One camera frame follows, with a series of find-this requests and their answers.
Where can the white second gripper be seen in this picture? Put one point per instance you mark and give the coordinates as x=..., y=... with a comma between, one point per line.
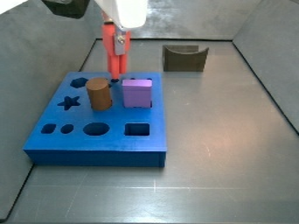
x=128, y=15

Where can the red three prong object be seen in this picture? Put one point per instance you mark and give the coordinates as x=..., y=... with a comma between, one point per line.
x=116, y=62

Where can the black fixture bracket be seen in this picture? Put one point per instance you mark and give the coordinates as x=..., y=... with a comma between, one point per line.
x=184, y=58

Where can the purple rectangular block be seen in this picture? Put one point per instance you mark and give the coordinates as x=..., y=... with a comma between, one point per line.
x=137, y=93

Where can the brown cylinder peg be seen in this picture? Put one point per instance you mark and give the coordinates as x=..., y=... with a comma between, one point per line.
x=98, y=94

